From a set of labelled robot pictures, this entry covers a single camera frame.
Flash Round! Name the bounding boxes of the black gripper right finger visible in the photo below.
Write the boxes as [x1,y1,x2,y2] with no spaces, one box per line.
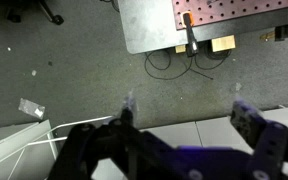
[229,99,288,180]

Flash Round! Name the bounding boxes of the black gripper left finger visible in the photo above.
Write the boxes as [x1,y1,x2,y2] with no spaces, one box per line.
[47,94,192,180]

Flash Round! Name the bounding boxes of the beige cabinet drawer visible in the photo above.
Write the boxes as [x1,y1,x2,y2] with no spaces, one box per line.
[0,115,114,180]

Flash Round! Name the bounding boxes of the grey desk base cabinet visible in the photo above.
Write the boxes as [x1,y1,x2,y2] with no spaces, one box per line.
[92,105,288,180]

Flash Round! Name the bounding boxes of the large pale wooden block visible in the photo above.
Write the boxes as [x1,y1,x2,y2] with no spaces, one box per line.
[211,34,237,53]

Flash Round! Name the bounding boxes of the small pale wooden block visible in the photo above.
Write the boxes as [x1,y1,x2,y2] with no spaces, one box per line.
[174,44,188,55]

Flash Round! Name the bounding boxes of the small wood scrap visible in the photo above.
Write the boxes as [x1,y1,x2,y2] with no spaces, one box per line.
[259,31,276,42]

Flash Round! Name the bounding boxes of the crumpled clear plastic scrap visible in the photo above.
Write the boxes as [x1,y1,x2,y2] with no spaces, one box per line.
[17,97,47,120]

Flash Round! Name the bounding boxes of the orange and black clamp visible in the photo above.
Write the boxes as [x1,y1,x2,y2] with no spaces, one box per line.
[181,11,200,58]

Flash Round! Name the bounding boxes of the red perforated board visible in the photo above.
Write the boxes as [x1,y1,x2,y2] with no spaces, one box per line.
[171,0,288,31]

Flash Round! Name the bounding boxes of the black office chair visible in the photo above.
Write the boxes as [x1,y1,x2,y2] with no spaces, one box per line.
[0,0,65,26]

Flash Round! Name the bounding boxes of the thin black floor cable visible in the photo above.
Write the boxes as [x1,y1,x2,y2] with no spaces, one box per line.
[143,42,234,81]

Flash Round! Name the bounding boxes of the grey metal base plate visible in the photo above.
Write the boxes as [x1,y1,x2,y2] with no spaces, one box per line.
[117,0,288,55]

